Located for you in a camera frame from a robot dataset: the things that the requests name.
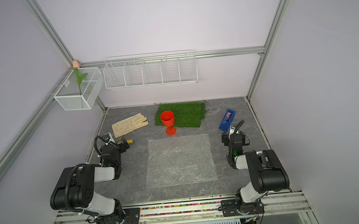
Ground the red plastic wine glass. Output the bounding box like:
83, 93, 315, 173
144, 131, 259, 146
160, 111, 177, 136

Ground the clear bubble wrap sheet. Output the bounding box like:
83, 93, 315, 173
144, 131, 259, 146
146, 134, 217, 189

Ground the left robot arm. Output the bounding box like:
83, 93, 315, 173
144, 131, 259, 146
49, 139, 129, 224

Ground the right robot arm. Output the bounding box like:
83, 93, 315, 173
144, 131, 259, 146
221, 131, 290, 215

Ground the beige work glove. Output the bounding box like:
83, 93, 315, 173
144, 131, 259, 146
112, 113, 149, 138

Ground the blue tape dispenser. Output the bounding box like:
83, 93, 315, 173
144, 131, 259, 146
219, 109, 236, 132

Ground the green artificial grass mat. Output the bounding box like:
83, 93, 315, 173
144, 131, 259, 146
155, 101, 206, 128

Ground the pink artificial tulip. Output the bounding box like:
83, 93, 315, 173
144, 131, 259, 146
72, 60, 87, 95

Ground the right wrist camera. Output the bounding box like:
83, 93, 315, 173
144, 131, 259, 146
229, 122, 238, 136

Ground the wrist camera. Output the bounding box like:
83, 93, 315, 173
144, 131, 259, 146
101, 133, 116, 145
229, 122, 238, 136

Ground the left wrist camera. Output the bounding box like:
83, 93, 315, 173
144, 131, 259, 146
101, 133, 116, 145

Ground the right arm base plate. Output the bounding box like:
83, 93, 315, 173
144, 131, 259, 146
218, 199, 264, 217

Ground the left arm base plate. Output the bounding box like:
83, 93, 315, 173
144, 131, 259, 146
97, 207, 141, 224

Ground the white mesh wall basket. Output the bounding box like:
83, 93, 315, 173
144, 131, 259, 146
54, 67, 104, 111

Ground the white wire wall shelf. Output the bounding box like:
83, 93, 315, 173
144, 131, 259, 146
103, 50, 199, 89

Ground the aluminium front rail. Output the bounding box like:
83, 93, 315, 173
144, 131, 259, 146
48, 190, 314, 224

